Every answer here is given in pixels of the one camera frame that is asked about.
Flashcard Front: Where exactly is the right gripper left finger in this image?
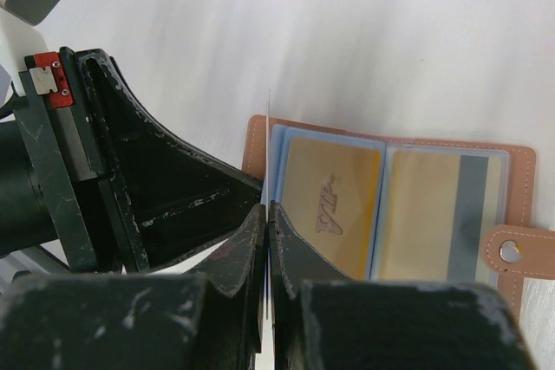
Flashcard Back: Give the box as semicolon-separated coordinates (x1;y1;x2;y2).
1;204;266;369

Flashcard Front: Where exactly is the tan leather card holder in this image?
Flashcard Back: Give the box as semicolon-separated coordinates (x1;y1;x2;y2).
242;115;554;312

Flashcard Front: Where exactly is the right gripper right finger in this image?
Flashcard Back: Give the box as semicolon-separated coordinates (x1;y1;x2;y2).
268;203;535;369

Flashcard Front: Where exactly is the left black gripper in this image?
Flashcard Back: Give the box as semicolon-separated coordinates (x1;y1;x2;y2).
11;47;262;273

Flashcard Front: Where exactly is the gold credit card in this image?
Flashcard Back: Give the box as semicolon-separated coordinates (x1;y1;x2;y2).
280;137;382;279
264;88;271;321
371;145;510;286

